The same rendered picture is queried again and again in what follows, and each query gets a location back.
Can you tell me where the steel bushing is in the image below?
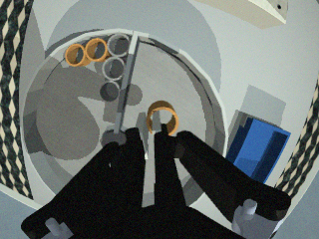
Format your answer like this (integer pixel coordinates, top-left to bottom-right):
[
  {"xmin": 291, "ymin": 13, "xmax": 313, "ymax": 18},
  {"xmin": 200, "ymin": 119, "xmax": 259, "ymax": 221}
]
[
  {"xmin": 107, "ymin": 33, "xmax": 131, "ymax": 58},
  {"xmin": 98, "ymin": 80, "xmax": 122, "ymax": 104},
  {"xmin": 102, "ymin": 57, "xmax": 127, "ymax": 81}
]

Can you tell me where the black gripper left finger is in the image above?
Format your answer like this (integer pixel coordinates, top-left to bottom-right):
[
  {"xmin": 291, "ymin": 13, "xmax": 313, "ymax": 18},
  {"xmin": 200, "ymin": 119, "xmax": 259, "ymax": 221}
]
[{"xmin": 21, "ymin": 112, "xmax": 149, "ymax": 239}]

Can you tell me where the bronze ring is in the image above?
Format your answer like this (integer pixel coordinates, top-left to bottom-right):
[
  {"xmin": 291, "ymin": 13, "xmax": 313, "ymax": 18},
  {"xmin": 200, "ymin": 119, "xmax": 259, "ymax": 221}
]
[
  {"xmin": 147, "ymin": 101, "xmax": 178, "ymax": 135},
  {"xmin": 85, "ymin": 38, "xmax": 112, "ymax": 62},
  {"xmin": 65, "ymin": 44, "xmax": 92, "ymax": 67}
]

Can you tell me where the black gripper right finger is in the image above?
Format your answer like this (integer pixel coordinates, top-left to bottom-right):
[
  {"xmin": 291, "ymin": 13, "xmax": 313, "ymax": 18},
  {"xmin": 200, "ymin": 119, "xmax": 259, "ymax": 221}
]
[{"xmin": 152, "ymin": 111, "xmax": 291, "ymax": 239}]

